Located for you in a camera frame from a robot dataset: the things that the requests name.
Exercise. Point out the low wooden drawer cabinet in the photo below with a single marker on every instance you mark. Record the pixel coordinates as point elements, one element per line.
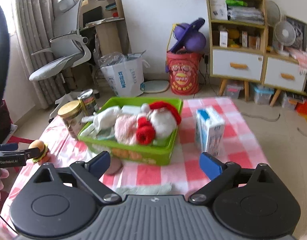
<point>283,74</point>

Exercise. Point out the small white desk fan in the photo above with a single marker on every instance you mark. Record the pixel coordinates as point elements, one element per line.
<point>285,36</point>

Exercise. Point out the pink plush toy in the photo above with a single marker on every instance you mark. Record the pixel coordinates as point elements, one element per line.
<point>125,129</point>

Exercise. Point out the light blue patterned cloth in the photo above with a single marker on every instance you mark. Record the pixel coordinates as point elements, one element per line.
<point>106,134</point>

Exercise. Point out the plush hamburger toy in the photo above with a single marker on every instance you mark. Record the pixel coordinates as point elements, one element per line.
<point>43,156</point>

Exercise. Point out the stack of papers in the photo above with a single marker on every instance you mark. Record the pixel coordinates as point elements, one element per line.
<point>246,14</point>

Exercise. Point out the yellow black tin can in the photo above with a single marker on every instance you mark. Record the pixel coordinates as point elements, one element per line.
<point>88,102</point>

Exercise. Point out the grey green cloth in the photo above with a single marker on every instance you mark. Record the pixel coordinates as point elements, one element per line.
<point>144,190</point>

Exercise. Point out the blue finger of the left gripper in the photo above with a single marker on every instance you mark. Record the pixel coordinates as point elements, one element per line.
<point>9,147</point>

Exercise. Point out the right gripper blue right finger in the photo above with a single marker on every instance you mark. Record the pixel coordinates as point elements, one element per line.
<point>211,166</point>

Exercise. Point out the tall wooden shelf cabinet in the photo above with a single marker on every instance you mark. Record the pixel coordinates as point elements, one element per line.
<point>237,49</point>

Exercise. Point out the grey curtain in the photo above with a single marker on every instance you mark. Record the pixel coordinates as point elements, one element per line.
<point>34,28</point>

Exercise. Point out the purple jumping ball toy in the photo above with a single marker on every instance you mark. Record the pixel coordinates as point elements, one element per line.
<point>188,36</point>

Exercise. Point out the red white checkered tablecloth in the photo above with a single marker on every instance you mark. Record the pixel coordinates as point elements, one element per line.
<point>238,145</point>

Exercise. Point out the white tissue pack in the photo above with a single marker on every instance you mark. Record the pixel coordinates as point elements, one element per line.
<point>131,110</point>

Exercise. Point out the green plastic basket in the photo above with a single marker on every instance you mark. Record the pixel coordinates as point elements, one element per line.
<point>149,154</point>

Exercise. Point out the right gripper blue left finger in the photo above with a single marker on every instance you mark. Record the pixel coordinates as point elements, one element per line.
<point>98,165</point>

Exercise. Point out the red chips bucket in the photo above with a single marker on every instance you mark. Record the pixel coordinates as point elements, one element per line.
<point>183,72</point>

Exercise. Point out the red white santa plush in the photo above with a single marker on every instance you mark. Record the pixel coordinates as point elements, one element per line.
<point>156,122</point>

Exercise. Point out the blue white milk carton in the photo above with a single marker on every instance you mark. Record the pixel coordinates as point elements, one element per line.
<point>209,130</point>

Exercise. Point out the white office chair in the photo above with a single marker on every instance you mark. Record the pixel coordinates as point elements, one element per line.
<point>67,45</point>

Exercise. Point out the wooden desk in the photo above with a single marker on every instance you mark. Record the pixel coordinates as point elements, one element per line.
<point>103,23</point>

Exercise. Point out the white glove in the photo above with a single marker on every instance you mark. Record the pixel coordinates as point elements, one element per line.
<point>103,120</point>

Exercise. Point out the white box on shelf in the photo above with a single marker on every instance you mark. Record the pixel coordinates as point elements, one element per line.
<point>218,9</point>

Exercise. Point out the black framed picture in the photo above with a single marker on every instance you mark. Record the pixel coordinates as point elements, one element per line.
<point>300,28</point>

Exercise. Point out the gold lid cookie jar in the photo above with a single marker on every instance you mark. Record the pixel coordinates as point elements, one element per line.
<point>72,114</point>

